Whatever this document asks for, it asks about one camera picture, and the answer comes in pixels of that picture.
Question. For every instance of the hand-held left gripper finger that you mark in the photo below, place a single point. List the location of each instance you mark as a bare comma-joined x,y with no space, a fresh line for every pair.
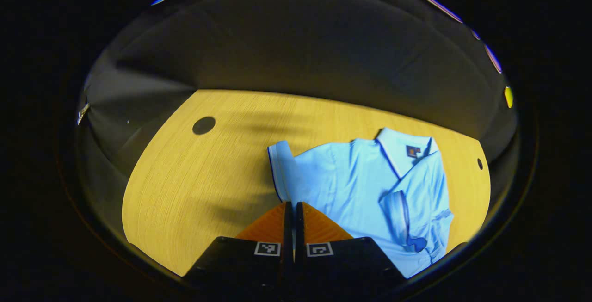
289,246
299,246

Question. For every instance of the light blue T-shirt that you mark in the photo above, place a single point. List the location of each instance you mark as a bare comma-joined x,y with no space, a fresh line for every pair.
351,181

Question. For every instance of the white cloth clip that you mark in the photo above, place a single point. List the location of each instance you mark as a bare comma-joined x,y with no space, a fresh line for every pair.
83,113

